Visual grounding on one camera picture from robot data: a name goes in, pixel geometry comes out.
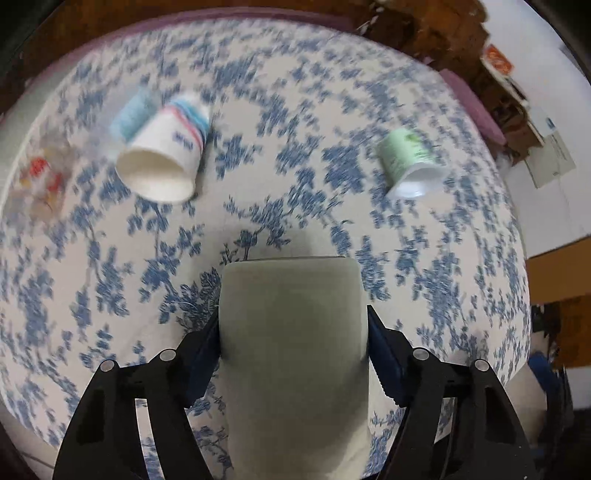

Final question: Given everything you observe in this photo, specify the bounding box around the purple under tablecloth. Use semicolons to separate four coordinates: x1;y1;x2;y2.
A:
49;1;505;157

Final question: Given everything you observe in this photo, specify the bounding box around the white striped paper cup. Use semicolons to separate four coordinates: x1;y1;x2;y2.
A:
115;90;211;203

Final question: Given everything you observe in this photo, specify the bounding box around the clear glass red print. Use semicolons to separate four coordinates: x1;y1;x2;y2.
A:
5;135;78;224

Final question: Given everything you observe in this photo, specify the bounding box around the blue floral tablecloth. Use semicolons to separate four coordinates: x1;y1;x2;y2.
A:
0;17;533;480

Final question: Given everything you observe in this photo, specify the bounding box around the clear plastic cup blue label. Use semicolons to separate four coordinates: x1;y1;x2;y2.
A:
108;89;160;143

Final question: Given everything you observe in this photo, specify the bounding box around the cream white ceramic cup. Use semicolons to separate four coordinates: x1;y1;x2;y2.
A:
219;257;370;479

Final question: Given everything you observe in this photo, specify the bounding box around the small green yogurt cup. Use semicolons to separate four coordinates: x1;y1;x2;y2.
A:
377;128;449;200

